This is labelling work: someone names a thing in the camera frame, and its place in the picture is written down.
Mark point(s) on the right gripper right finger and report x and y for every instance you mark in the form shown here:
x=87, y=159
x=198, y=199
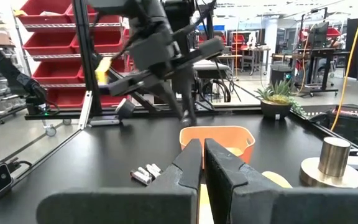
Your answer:
x=259, y=205

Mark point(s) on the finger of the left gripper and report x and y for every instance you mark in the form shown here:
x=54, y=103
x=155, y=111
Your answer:
x=169, y=98
x=188, y=99

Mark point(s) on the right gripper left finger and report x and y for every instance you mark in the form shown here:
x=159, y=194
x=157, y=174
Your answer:
x=166, y=199

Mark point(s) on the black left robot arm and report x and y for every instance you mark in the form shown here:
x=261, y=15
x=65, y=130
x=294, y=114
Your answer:
x=148, y=12

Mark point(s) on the orange plastic bin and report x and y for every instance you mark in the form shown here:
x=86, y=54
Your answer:
x=216, y=135

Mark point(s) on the grey black clamp device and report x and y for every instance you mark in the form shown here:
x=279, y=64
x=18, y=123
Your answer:
x=124, y=108

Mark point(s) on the red storage bin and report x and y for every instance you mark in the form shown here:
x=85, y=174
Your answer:
x=107, y=40
x=42, y=9
x=118, y=65
x=110, y=101
x=48, y=43
x=57, y=73
x=110, y=19
x=67, y=98

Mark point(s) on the yellow tape label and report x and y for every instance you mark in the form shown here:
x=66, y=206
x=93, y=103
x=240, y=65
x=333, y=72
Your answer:
x=103, y=71

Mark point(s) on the black trash can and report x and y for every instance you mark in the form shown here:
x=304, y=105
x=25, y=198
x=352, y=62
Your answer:
x=280, y=74

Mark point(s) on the brass cylinder on round base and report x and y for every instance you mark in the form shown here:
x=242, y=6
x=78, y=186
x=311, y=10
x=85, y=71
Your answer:
x=332, y=161

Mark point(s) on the succulent plant in black pot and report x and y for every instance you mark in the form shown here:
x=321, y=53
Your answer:
x=275, y=107

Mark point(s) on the black monitor desk stand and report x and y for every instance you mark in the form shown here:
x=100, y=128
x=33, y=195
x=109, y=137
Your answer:
x=319, y=56

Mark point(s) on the grey caster wheel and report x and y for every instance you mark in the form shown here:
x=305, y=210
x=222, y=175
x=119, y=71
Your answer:
x=50, y=130

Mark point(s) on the black equipment case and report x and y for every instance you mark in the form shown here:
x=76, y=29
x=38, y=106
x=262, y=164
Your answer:
x=356, y=127

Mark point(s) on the black sleeved jointed arm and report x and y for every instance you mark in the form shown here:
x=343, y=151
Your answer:
x=5, y=68

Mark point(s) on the black table end rail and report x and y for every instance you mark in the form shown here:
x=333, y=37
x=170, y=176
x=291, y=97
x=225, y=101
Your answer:
x=154, y=111

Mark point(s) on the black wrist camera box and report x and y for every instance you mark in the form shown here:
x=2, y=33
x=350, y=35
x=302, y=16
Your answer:
x=154, y=49

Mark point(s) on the silver diagonal bracket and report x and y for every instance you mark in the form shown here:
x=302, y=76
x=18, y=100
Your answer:
x=85, y=109

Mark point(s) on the black frame post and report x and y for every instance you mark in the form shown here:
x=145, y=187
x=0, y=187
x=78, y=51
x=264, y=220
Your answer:
x=87, y=62

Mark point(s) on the black table side rail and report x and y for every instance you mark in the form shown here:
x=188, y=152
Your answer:
x=319, y=126

